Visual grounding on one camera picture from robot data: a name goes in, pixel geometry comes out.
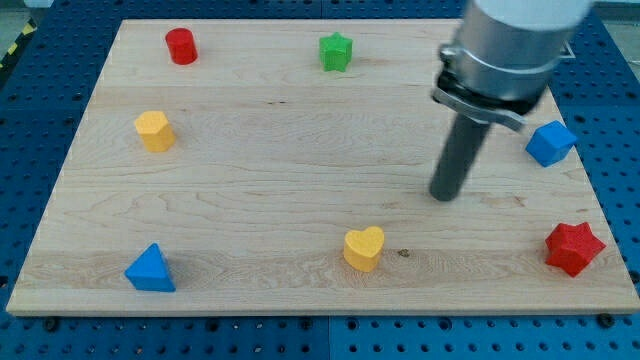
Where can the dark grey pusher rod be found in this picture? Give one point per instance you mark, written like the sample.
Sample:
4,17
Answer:
462,145

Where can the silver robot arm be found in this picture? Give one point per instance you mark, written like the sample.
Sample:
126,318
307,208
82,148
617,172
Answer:
494,71

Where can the red star block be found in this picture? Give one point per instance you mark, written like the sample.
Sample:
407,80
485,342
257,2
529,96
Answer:
572,247

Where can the green star block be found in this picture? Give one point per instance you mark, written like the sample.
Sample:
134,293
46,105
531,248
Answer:
335,52

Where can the blue cube block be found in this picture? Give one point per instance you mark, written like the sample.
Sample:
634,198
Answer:
551,143

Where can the yellow heart block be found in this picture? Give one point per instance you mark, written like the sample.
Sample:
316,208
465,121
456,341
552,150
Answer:
363,248

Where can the wooden board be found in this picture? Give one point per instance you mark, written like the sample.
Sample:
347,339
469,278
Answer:
275,160

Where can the red cylinder block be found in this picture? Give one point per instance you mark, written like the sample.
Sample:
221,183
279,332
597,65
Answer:
181,46

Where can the yellow hexagon block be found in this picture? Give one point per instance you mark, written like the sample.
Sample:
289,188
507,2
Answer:
155,131

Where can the blue triangle block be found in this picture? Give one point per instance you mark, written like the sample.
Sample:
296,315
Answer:
150,271

